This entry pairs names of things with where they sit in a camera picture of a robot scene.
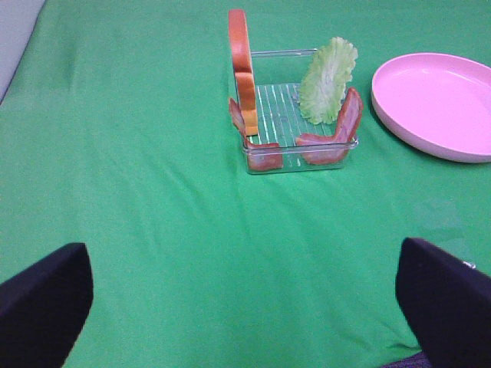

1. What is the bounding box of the green tablecloth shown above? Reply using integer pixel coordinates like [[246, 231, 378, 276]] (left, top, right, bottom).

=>
[[1, 1, 490, 367]]

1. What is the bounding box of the green lettuce leaf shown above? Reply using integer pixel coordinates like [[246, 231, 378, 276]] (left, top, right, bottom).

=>
[[298, 37, 358, 125]]

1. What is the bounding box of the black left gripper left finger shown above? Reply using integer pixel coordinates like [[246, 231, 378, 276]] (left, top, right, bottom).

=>
[[1, 243, 94, 367]]

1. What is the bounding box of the pink plate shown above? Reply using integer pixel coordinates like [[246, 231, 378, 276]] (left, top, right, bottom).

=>
[[371, 53, 490, 163]]

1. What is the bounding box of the bacon strip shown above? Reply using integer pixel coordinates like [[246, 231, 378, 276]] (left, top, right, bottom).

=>
[[228, 97, 283, 172], [295, 87, 364, 165]]

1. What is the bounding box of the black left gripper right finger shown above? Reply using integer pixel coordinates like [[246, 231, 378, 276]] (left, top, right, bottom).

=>
[[395, 238, 490, 367]]

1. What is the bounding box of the bread slice with crust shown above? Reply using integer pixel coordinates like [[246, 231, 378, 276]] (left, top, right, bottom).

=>
[[228, 9, 259, 136]]

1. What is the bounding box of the clear left plastic container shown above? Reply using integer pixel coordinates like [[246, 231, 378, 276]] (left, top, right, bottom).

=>
[[232, 49, 358, 174]]

